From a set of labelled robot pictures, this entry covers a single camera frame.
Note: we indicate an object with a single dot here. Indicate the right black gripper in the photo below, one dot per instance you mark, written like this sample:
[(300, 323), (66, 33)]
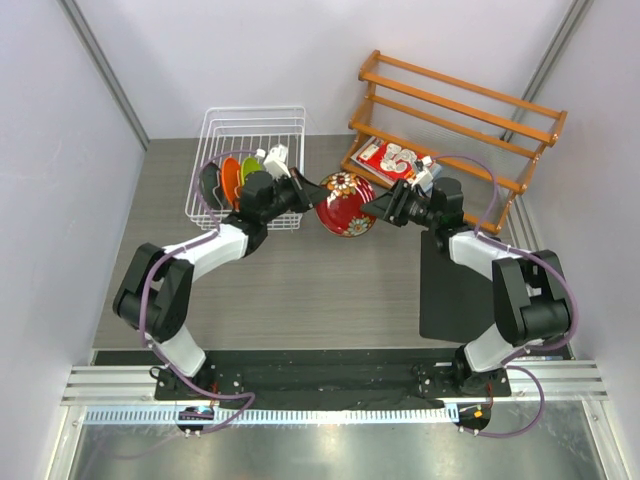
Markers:
[(389, 206)]

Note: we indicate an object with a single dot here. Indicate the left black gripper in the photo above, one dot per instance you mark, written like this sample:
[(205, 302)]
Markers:
[(308, 195)]

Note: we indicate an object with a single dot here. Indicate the red floral plate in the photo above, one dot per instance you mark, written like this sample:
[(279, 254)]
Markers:
[(341, 212)]

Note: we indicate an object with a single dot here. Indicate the lime green plate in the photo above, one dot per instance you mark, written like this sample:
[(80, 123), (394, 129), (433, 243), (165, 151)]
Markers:
[(248, 166)]

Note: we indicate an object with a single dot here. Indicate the orange plate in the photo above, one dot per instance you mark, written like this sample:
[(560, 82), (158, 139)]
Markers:
[(230, 180)]

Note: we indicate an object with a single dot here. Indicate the dark teal plate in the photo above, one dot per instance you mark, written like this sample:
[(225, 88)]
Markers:
[(210, 186)]

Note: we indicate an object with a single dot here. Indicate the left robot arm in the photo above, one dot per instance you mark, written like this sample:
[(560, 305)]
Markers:
[(153, 297)]

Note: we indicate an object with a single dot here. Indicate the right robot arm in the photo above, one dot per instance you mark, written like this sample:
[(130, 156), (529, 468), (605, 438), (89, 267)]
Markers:
[(532, 305)]

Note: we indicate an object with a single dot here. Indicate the orange wooden shelf rack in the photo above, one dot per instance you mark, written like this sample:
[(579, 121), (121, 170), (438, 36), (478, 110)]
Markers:
[(489, 139)]

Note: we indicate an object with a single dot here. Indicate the blue mesh zip pouch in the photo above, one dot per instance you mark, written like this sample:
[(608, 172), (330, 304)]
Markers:
[(434, 170)]

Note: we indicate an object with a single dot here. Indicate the red comic book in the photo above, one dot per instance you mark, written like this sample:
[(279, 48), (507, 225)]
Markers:
[(392, 160)]

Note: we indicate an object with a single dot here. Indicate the black clipboard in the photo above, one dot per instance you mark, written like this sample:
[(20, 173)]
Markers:
[(456, 291)]

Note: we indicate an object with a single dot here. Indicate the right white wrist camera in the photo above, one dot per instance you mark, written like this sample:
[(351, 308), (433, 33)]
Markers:
[(422, 178)]

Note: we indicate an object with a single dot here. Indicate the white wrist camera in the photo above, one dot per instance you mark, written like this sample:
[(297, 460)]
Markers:
[(422, 178), (273, 161)]

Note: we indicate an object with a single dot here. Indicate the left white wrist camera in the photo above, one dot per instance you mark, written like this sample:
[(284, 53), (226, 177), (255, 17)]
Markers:
[(273, 161)]

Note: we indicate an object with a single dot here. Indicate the white wire dish rack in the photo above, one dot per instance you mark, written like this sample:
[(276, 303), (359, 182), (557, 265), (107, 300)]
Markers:
[(239, 132)]

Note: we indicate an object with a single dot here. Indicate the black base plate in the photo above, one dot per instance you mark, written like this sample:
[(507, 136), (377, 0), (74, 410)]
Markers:
[(353, 379)]

